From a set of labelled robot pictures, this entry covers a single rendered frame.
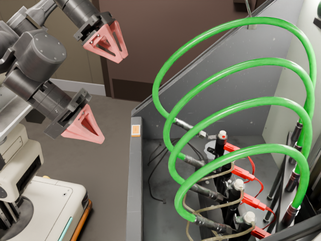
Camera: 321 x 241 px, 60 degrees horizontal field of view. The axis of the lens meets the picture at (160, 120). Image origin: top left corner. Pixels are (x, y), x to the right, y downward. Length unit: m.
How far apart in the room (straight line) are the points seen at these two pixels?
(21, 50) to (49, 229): 1.23
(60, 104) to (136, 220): 0.39
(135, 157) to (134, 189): 0.12
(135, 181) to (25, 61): 0.49
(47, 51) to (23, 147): 0.83
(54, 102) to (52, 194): 1.26
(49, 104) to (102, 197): 1.53
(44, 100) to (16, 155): 0.74
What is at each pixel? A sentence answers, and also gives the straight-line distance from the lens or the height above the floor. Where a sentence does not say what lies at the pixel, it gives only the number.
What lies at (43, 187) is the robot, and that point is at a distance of 1.81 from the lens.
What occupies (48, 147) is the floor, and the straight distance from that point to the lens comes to 2.47.
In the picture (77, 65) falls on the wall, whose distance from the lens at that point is 2.89.
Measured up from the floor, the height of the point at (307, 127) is 1.29.
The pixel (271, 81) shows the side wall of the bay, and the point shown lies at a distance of 1.09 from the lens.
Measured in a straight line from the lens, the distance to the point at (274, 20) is 0.61.
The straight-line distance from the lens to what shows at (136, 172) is 0.87.
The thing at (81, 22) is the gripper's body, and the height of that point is 1.41.
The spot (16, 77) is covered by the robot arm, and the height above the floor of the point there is 1.37.
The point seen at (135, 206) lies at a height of 0.95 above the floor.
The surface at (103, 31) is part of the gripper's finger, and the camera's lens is 0.59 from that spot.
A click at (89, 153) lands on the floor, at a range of 2.31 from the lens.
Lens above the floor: 1.62
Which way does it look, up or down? 39 degrees down
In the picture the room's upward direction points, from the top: straight up
